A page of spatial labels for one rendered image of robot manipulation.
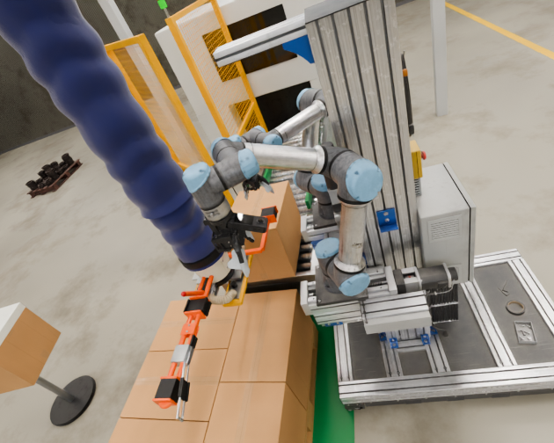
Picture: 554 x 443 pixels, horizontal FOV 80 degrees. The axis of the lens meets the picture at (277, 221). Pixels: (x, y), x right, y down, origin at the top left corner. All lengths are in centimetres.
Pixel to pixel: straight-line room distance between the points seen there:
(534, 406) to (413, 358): 62
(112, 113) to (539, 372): 222
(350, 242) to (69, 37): 104
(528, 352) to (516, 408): 31
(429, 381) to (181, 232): 153
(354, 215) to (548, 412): 165
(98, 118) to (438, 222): 129
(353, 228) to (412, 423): 145
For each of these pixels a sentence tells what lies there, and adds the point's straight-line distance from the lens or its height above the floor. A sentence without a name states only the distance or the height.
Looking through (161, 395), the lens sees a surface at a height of 120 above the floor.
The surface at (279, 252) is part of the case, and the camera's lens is 208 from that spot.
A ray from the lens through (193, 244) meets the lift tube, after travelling 148.
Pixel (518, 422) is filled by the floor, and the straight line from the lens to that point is 238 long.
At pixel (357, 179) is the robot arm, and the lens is 101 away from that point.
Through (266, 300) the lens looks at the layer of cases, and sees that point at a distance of 225.
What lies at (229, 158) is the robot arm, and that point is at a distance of 89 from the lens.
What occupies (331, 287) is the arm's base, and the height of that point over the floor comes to 107.
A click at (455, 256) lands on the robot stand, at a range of 166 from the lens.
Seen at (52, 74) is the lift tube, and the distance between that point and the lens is 125.
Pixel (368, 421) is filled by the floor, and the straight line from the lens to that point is 235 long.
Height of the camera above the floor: 222
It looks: 37 degrees down
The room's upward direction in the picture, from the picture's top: 25 degrees counter-clockwise
